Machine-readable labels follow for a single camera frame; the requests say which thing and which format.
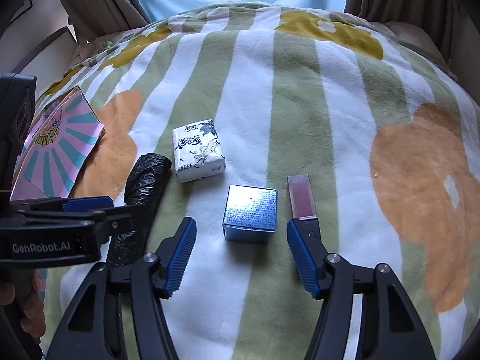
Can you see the shiny blue square box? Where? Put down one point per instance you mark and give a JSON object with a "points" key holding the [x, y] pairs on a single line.
{"points": [[250, 214]]}

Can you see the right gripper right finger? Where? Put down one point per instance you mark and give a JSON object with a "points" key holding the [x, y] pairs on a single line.
{"points": [[390, 327]]}

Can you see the person's left hand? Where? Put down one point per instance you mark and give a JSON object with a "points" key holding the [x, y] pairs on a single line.
{"points": [[34, 322]]}

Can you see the cardboard box pink teal flaps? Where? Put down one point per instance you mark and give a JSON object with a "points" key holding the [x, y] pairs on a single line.
{"points": [[59, 142]]}

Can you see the red lip gloss tube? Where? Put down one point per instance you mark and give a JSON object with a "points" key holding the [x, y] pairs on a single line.
{"points": [[301, 197]]}

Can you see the striped floral blanket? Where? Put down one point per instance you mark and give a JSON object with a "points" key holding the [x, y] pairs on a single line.
{"points": [[389, 139]]}

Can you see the brown curtain left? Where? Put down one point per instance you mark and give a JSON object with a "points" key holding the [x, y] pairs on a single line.
{"points": [[93, 19]]}

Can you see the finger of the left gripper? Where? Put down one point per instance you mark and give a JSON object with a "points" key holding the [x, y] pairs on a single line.
{"points": [[95, 225], [64, 204]]}

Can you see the brown curtain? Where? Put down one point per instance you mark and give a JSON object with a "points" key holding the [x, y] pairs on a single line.
{"points": [[93, 19], [436, 17]]}

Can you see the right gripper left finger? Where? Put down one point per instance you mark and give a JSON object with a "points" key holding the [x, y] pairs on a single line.
{"points": [[92, 328]]}

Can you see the brown curtain right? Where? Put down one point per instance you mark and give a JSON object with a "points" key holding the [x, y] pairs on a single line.
{"points": [[436, 17]]}

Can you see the black garbage bag roll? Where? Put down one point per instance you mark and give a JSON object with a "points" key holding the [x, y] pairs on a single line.
{"points": [[145, 187]]}

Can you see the white bedside furniture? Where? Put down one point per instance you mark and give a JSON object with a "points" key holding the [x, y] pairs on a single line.
{"points": [[40, 42]]}

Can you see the white blue tissue pack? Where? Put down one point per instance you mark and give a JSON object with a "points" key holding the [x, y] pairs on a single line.
{"points": [[197, 151]]}

